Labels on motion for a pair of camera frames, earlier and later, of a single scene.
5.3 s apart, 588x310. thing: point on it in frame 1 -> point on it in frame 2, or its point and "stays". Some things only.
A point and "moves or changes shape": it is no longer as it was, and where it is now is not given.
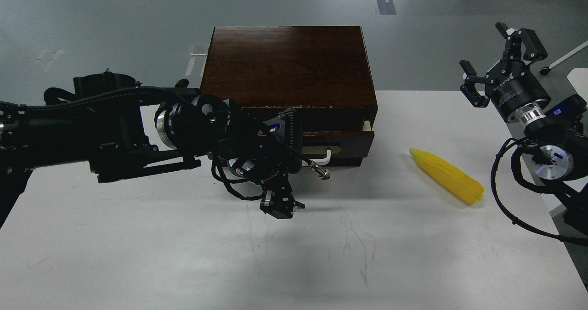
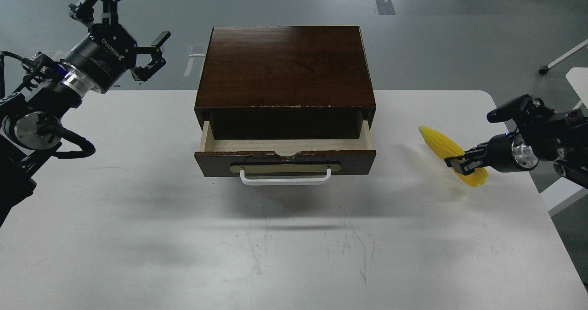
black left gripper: x=279 y=205 -> x=101 y=59
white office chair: x=545 y=70 stays
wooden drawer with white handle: x=336 y=148 moves or changes shape
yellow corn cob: x=462 y=186 -> x=446 y=149
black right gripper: x=516 y=86 -> x=505 y=153
